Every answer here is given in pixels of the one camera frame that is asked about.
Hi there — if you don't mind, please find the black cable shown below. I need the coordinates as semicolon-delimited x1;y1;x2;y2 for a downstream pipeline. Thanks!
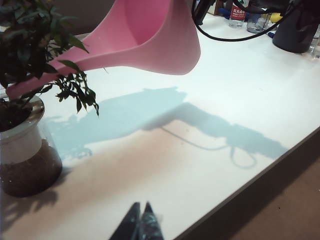
191;0;298;42

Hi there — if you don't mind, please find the green leafy plant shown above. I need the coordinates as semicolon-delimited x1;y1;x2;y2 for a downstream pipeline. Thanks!
0;0;100;131

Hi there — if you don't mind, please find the dark grey cylindrical object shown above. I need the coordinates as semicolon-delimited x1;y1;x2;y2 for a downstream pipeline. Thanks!
272;0;320;54

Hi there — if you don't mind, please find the blue object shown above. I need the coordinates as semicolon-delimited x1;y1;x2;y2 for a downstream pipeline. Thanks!
218;7;232;20

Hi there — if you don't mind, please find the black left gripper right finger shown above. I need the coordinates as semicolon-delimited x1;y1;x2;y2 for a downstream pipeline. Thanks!
139;201;165;240

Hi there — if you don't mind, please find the pink plastic watering can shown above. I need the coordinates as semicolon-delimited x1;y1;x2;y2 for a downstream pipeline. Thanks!
6;0;202;101

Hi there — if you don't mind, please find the red label water bottle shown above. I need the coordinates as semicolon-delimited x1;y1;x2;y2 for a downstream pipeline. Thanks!
228;0;246;29

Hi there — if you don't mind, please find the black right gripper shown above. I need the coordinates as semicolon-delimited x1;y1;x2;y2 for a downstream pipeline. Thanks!
193;0;213;26

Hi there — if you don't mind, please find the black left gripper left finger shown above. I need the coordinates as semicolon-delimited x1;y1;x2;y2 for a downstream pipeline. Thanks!
109;201;141;240

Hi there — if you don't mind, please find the clear glass jar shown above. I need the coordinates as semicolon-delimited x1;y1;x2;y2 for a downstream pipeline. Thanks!
246;11;272;34

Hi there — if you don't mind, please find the grey desk partition panel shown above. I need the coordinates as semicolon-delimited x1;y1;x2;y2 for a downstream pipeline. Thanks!
53;0;113;36

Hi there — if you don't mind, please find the clear drinking glass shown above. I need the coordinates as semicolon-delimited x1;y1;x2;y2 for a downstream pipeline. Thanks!
308;32;320;61

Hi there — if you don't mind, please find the white inner plant pot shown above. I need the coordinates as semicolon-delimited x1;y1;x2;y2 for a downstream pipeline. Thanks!
0;96;46;165

